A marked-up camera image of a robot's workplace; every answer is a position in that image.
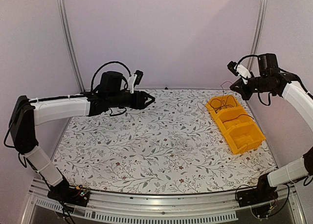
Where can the aluminium frame post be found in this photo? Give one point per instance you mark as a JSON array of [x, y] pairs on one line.
[[69, 44], [259, 26]]

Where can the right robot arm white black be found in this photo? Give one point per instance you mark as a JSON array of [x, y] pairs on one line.
[[276, 81]]

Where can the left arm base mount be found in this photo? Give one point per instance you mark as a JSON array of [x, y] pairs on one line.
[[72, 195]]

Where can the floral patterned table mat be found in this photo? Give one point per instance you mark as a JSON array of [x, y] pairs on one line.
[[173, 146]]

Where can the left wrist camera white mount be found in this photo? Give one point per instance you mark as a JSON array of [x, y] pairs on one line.
[[134, 80]]

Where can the right aluminium frame post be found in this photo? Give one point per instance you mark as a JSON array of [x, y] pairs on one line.
[[259, 26]]

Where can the left aluminium frame post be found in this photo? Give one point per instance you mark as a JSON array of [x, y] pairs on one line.
[[69, 44]]

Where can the front aluminium rail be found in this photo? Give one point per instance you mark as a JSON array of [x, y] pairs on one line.
[[118, 208]]

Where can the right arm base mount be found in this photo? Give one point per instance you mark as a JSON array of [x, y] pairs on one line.
[[261, 199]]

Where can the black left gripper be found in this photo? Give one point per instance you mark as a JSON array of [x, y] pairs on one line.
[[140, 99]]

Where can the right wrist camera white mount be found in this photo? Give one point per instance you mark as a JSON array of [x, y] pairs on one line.
[[239, 70]]

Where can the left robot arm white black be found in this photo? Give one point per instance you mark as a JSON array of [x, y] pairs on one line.
[[113, 91]]

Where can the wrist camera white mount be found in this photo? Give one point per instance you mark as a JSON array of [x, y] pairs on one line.
[[239, 70], [134, 80]]

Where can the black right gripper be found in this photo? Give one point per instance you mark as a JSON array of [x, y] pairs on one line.
[[242, 89]]

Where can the yellow three-compartment bin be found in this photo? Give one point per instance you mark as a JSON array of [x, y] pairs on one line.
[[237, 127]]

